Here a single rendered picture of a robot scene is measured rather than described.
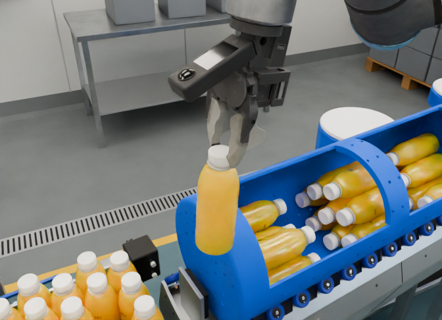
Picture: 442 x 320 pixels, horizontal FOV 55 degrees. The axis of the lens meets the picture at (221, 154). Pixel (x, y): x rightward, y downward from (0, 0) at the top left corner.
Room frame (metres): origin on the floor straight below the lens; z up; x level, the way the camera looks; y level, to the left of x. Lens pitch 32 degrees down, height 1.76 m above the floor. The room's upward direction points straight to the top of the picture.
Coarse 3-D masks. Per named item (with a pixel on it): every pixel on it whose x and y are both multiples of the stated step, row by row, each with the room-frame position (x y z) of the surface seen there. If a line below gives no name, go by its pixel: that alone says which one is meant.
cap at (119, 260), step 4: (116, 252) 0.66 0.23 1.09; (120, 252) 0.66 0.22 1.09; (124, 252) 0.66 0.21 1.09; (112, 256) 0.65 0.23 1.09; (116, 256) 0.65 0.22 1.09; (120, 256) 0.65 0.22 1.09; (124, 256) 0.65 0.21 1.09; (112, 260) 0.64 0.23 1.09; (116, 260) 0.64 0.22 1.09; (120, 260) 0.64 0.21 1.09; (124, 260) 0.64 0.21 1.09; (128, 260) 0.65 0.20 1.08; (112, 264) 0.63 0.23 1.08; (116, 264) 0.63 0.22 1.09; (120, 264) 0.63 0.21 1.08; (124, 264) 0.64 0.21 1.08; (116, 268) 0.63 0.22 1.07; (120, 268) 0.63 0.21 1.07
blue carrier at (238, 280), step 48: (336, 144) 0.90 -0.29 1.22; (384, 144) 1.12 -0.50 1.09; (240, 192) 0.84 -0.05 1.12; (288, 192) 0.92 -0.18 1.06; (384, 192) 0.75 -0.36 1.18; (192, 240) 0.67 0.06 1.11; (240, 240) 0.58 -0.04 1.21; (384, 240) 0.72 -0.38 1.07; (240, 288) 0.52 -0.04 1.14; (288, 288) 0.57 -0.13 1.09
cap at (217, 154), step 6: (210, 150) 0.54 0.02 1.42; (216, 150) 0.55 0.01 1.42; (222, 150) 0.55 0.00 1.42; (228, 150) 0.55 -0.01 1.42; (210, 156) 0.53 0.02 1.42; (216, 156) 0.53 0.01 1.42; (222, 156) 0.53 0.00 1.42; (210, 162) 0.53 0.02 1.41; (216, 162) 0.53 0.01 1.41; (222, 162) 0.52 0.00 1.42
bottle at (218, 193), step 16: (208, 160) 0.55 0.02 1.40; (208, 176) 0.52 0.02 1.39; (224, 176) 0.52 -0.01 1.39; (208, 192) 0.51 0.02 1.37; (224, 192) 0.51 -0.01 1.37; (208, 208) 0.51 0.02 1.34; (224, 208) 0.51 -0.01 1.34; (208, 224) 0.51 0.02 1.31; (224, 224) 0.51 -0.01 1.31; (208, 240) 0.51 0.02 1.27; (224, 240) 0.51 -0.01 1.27
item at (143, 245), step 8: (128, 240) 0.80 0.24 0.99; (136, 240) 0.79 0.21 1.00; (144, 240) 0.79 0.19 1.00; (128, 248) 0.76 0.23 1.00; (136, 248) 0.76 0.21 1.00; (144, 248) 0.76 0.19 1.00; (152, 248) 0.76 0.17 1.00; (128, 256) 0.74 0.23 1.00; (136, 256) 0.74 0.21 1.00; (144, 256) 0.74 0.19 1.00; (152, 256) 0.75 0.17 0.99; (136, 264) 0.73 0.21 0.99; (144, 264) 0.74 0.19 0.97; (152, 264) 0.73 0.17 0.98; (144, 272) 0.73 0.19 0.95; (152, 272) 0.74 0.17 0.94; (144, 280) 0.73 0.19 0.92
